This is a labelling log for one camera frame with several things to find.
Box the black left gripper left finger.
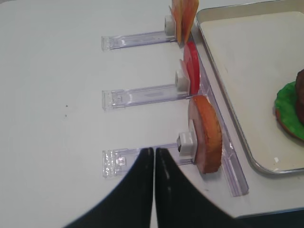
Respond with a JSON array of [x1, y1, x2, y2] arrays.
[[66, 148, 154, 228]]

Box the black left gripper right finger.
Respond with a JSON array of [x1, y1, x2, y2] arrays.
[[155, 148, 245, 228]]

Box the green lettuce leaf on bun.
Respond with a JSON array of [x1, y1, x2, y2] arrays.
[[275, 81, 304, 139]]

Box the red tomato slice in rack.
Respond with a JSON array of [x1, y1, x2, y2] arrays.
[[178, 41, 200, 97]]

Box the brown meat patty front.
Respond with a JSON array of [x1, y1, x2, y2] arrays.
[[295, 70, 304, 124]]

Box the orange cheese slice front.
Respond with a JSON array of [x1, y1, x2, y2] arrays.
[[181, 0, 199, 44]]

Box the orange cheese slice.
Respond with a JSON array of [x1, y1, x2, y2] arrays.
[[181, 0, 199, 44], [171, 0, 184, 45]]

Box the orange cheese slice rear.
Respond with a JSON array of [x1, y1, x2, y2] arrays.
[[171, 0, 184, 45]]

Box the white pusher block near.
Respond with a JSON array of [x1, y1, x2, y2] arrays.
[[177, 132, 198, 160]]

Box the white pusher block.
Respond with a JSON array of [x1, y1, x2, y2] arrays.
[[175, 69, 190, 93], [164, 15, 176, 36], [177, 132, 198, 160]]

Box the clear acrylic left rack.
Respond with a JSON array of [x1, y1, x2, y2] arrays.
[[102, 31, 249, 197]]

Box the bun slice in left rack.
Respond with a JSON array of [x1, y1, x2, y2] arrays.
[[188, 95, 223, 174]]

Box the white pusher block middle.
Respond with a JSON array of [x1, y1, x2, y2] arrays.
[[175, 69, 190, 93]]

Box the bottom bun slice on tray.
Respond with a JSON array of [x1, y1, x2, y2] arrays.
[[275, 108, 304, 142]]

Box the silver metal tray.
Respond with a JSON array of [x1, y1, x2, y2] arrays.
[[197, 0, 304, 174]]

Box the white pusher block far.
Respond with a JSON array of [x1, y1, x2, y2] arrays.
[[164, 15, 176, 36]]

